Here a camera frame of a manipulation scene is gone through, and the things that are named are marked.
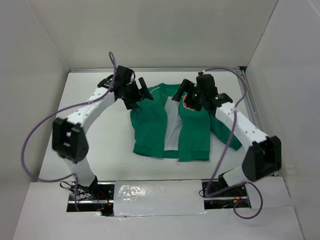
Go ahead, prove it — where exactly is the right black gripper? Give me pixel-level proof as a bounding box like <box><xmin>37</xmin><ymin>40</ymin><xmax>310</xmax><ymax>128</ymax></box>
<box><xmin>172</xmin><ymin>78</ymin><xmax>206</xmax><ymax>112</ymax></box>

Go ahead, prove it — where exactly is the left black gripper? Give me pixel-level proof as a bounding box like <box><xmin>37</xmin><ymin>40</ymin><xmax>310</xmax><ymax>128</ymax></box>
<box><xmin>122</xmin><ymin>77</ymin><xmax>154</xmax><ymax>110</ymax></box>

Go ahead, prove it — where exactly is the green jacket with white lettering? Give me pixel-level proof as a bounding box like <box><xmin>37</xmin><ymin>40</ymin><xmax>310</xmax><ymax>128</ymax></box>
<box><xmin>130</xmin><ymin>83</ymin><xmax>231</xmax><ymax>162</ymax></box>

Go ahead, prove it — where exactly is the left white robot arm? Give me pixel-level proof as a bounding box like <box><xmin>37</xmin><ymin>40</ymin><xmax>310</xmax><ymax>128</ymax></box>
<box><xmin>52</xmin><ymin>65</ymin><xmax>154</xmax><ymax>200</ymax></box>

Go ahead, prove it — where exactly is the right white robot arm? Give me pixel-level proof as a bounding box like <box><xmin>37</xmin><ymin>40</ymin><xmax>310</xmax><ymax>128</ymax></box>
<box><xmin>172</xmin><ymin>72</ymin><xmax>282</xmax><ymax>198</ymax></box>

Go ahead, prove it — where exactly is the silver tape patch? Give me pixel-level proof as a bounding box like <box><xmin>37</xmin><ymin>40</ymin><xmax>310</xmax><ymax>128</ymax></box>
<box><xmin>113</xmin><ymin>179</ymin><xmax>206</xmax><ymax>217</ymax></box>

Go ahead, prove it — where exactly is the aluminium frame rail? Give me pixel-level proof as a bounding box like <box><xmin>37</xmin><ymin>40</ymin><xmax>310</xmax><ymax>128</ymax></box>
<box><xmin>67</xmin><ymin>65</ymin><xmax>278</xmax><ymax>177</ymax></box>

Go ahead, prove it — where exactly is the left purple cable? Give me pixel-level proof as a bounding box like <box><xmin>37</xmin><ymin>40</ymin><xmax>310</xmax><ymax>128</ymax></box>
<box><xmin>21</xmin><ymin>51</ymin><xmax>120</xmax><ymax>212</ymax></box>

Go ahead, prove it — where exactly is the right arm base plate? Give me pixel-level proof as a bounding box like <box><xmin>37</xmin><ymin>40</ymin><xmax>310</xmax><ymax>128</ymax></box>
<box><xmin>198</xmin><ymin>180</ymin><xmax>251</xmax><ymax>210</ymax></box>

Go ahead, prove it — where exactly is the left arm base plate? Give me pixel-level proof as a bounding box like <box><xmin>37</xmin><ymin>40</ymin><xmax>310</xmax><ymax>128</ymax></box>
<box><xmin>59</xmin><ymin>181</ymin><xmax>115</xmax><ymax>217</ymax></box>

